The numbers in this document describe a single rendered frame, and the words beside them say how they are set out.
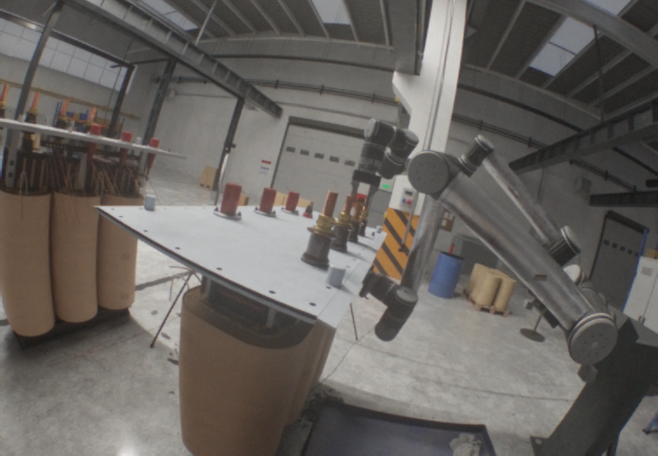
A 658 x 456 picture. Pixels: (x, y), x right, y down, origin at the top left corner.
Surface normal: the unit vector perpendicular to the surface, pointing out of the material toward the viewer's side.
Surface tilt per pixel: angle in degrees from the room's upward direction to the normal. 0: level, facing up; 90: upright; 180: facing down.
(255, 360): 90
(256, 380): 90
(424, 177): 103
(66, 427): 0
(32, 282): 90
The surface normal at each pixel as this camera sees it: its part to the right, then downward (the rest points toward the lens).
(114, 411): 0.26, -0.96
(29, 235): 0.93, 0.27
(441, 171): -0.44, 0.15
